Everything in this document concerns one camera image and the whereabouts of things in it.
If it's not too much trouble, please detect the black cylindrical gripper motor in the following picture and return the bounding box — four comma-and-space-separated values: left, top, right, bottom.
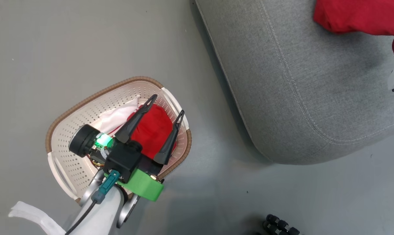
69, 124, 101, 158

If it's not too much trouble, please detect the black cable with teal connector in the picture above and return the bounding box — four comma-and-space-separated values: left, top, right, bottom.
65, 170, 120, 235

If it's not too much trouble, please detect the red jersey garment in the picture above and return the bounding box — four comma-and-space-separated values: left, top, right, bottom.
313, 0, 394, 56
127, 104, 178, 160

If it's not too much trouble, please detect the black roller wheel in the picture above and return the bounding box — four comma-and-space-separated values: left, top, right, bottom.
256, 214, 302, 235

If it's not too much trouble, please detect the grey fabric sofa cushion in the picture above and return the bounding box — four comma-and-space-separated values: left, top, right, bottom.
195, 0, 394, 165

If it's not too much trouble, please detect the white cloth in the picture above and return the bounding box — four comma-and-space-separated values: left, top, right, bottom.
92, 96, 142, 136

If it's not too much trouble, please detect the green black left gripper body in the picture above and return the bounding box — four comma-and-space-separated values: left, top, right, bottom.
117, 156, 165, 202

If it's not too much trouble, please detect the cream perforated laundry basket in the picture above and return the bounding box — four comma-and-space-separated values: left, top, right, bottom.
46, 76, 192, 204

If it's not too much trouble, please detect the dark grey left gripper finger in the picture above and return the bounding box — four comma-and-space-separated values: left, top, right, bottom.
153, 110, 185, 165
115, 94, 158, 143

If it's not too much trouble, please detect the white fabric strap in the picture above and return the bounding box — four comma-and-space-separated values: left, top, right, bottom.
8, 201, 67, 235

